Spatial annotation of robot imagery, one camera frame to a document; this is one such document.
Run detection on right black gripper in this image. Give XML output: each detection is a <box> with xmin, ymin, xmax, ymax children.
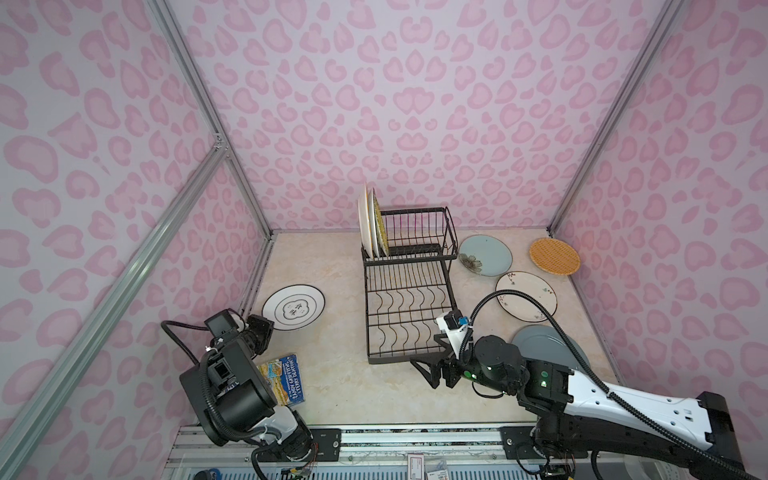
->
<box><xmin>407</xmin><ymin>335</ymin><xmax>515</xmax><ymax>396</ymax></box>

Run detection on white plate black rings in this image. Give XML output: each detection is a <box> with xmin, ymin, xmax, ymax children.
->
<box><xmin>261</xmin><ymin>283</ymin><xmax>326</xmax><ymax>332</ymax></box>

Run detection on grey blue plate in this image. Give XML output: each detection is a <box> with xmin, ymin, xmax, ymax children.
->
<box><xmin>511</xmin><ymin>324</ymin><xmax>584</xmax><ymax>371</ymax></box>

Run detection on white plate orange sunburst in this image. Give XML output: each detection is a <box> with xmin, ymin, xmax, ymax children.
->
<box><xmin>367</xmin><ymin>188</ymin><xmax>381</xmax><ymax>258</ymax></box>

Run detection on green woven bamboo tray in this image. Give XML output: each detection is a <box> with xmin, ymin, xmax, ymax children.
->
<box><xmin>373</xmin><ymin>194</ymin><xmax>390</xmax><ymax>256</ymax></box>

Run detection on star plate yellow rim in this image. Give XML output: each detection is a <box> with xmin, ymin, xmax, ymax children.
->
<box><xmin>357</xmin><ymin>185</ymin><xmax>373</xmax><ymax>260</ymax></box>

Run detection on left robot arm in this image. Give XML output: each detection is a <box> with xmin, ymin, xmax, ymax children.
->
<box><xmin>180</xmin><ymin>309</ymin><xmax>314</xmax><ymax>461</ymax></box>

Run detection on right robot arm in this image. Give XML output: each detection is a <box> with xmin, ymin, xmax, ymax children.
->
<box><xmin>411</xmin><ymin>336</ymin><xmax>749</xmax><ymax>479</ymax></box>

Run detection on pale blue flower plate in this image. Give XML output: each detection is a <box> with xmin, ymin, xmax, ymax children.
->
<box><xmin>458</xmin><ymin>235</ymin><xmax>513</xmax><ymax>277</ymax></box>

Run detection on white plate small drawings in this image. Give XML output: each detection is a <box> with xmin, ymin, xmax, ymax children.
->
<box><xmin>494</xmin><ymin>271</ymin><xmax>559</xmax><ymax>323</ymax></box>

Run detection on orange woven tray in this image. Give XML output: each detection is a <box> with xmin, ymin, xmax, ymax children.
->
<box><xmin>529</xmin><ymin>237</ymin><xmax>581</xmax><ymax>276</ymax></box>

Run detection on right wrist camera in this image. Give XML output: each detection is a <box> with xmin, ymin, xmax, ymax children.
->
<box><xmin>435</xmin><ymin>309</ymin><xmax>472</xmax><ymax>358</ymax></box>

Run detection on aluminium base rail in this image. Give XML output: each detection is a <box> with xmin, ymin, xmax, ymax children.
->
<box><xmin>158</xmin><ymin>419</ymin><xmax>691</xmax><ymax>480</ymax></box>

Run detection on black wire dish rack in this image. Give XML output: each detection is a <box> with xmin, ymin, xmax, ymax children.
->
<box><xmin>361</xmin><ymin>206</ymin><xmax>458</xmax><ymax>364</ymax></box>

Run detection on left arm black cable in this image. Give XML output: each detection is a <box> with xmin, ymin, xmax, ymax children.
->
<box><xmin>160</xmin><ymin>320</ymin><xmax>271</xmax><ymax>448</ymax></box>

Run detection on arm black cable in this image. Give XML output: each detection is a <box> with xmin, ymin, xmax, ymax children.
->
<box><xmin>160</xmin><ymin>320</ymin><xmax>271</xmax><ymax>448</ymax></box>
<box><xmin>469</xmin><ymin>289</ymin><xmax>757</xmax><ymax>480</ymax></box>

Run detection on aluminium frame left diagonal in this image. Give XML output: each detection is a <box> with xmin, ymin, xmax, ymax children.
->
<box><xmin>1</xmin><ymin>146</ymin><xmax>227</xmax><ymax>479</ymax></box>

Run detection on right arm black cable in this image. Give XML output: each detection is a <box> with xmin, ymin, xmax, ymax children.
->
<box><xmin>469</xmin><ymin>289</ymin><xmax>757</xmax><ymax>480</ymax></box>

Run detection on aluminium frame left post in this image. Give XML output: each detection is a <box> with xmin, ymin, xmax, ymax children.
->
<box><xmin>146</xmin><ymin>0</ymin><xmax>273</xmax><ymax>239</ymax></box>

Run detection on aluminium frame post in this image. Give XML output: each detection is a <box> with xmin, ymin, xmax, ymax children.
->
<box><xmin>146</xmin><ymin>0</ymin><xmax>273</xmax><ymax>239</ymax></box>
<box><xmin>547</xmin><ymin>0</ymin><xmax>687</xmax><ymax>237</ymax></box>

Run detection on aluminium frame right post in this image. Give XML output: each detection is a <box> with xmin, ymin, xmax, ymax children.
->
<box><xmin>547</xmin><ymin>0</ymin><xmax>687</xmax><ymax>237</ymax></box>

